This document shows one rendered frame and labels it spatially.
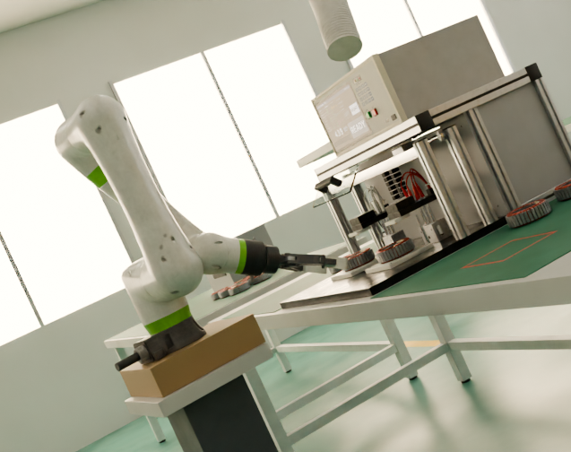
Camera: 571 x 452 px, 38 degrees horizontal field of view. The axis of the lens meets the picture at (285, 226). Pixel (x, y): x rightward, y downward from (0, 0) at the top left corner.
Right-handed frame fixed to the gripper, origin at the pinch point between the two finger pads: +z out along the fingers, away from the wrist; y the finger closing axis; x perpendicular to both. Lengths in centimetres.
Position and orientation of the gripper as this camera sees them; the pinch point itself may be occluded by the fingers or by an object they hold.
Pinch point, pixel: (333, 265)
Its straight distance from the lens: 223.8
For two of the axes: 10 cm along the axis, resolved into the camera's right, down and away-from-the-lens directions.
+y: 3.5, -1.4, -9.3
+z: 9.4, 1.1, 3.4
